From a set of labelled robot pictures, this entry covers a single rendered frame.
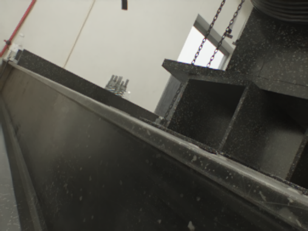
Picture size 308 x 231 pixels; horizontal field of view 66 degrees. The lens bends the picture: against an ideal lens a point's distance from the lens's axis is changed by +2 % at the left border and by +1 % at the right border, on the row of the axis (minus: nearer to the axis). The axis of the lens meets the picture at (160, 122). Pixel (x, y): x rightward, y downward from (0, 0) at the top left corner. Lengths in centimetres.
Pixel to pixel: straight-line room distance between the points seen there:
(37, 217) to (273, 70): 64
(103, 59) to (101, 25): 30
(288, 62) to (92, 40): 187
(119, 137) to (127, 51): 214
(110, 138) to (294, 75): 50
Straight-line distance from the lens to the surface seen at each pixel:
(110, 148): 35
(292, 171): 62
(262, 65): 72
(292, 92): 68
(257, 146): 76
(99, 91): 125
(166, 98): 714
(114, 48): 240
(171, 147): 15
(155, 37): 264
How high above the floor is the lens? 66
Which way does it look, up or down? 1 degrees up
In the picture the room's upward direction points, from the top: 24 degrees clockwise
